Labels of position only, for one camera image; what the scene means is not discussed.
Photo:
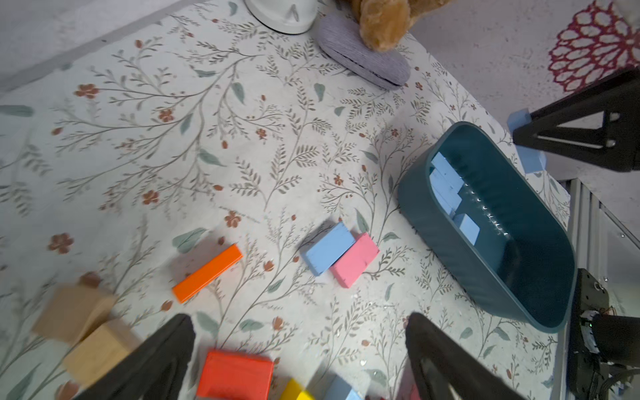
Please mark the grey fabric glasses case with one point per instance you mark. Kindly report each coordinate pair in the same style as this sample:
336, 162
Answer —
339, 38

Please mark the long light blue block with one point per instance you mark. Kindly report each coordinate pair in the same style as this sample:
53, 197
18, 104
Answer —
446, 184

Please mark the orange flat block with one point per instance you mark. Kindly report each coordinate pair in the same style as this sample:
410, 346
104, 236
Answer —
197, 281

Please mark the brown teddy bear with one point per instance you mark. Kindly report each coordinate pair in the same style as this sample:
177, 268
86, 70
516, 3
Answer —
383, 23

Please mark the natural wood cube upper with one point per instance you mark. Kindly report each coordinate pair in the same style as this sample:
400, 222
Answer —
73, 313

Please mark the dark teal plastic tray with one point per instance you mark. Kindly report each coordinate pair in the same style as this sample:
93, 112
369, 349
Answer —
522, 265

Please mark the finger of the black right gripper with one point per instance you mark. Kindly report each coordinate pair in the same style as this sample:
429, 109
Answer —
598, 124

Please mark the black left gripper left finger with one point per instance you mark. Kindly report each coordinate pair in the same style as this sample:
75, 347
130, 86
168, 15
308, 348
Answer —
155, 370

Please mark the natural wood cube lower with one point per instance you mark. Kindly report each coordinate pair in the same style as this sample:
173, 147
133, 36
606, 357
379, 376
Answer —
100, 352

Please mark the natural wood cube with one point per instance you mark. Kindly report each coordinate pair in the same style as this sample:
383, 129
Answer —
100, 352
73, 313

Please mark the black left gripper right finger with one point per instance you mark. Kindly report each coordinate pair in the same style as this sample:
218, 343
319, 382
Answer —
442, 368

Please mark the yellow cube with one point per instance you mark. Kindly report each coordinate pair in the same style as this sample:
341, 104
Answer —
295, 391

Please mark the long red block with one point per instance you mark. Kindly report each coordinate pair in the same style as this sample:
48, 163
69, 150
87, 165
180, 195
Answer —
228, 375

